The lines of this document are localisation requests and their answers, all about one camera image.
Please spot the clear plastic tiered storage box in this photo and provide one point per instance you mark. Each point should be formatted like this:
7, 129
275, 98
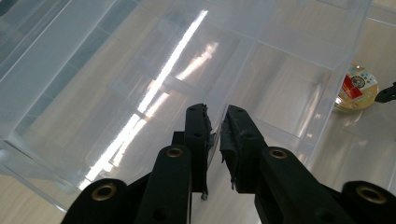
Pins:
174, 71

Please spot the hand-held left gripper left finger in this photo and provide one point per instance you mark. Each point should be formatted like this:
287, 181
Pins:
196, 140

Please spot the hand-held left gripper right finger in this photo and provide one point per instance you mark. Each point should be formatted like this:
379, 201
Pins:
241, 140

